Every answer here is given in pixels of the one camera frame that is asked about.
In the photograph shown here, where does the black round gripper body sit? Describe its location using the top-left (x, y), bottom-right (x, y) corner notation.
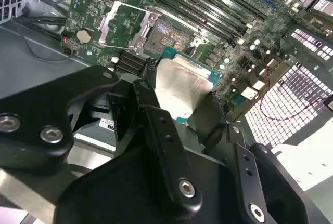
top-left (56, 140), bottom-right (250, 224)

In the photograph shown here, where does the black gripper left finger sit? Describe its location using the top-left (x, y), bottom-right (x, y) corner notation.
top-left (0, 58), bottom-right (204, 221)

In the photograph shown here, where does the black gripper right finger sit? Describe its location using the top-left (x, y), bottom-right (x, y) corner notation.
top-left (191, 91), bottom-right (312, 224)

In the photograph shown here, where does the silver topped CPU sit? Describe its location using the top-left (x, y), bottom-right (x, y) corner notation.
top-left (155, 46), bottom-right (223, 131)

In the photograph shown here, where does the metal socket cover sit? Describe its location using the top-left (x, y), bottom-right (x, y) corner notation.
top-left (98, 0), bottom-right (157, 53)

